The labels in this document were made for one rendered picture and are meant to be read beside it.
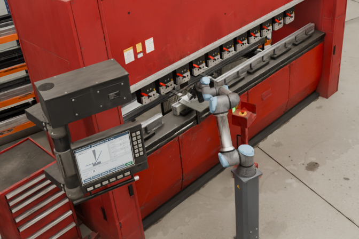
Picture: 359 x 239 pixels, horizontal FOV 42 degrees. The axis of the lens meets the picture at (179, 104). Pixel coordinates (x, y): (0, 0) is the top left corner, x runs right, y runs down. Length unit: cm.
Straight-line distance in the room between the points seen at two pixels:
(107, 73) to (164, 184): 178
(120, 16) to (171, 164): 148
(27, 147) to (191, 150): 145
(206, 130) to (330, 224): 138
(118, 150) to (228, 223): 178
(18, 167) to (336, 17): 373
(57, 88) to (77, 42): 44
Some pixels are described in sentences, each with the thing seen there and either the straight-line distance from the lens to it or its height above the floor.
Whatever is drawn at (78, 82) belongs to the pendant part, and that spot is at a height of 195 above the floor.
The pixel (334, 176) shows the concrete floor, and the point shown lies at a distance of 495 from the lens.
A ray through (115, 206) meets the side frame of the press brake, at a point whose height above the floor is 60.
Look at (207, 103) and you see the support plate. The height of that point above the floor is 100.
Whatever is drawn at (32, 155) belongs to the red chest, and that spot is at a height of 98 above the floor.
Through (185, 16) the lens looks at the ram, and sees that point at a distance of 393.
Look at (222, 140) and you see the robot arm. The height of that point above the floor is 109.
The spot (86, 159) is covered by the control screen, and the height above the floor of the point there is 149.
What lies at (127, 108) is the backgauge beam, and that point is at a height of 98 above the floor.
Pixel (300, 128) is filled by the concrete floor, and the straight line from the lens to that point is 555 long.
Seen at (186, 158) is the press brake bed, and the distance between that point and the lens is 437.
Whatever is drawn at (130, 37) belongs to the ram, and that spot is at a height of 179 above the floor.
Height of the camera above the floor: 321
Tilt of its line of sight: 32 degrees down
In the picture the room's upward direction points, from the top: 6 degrees counter-clockwise
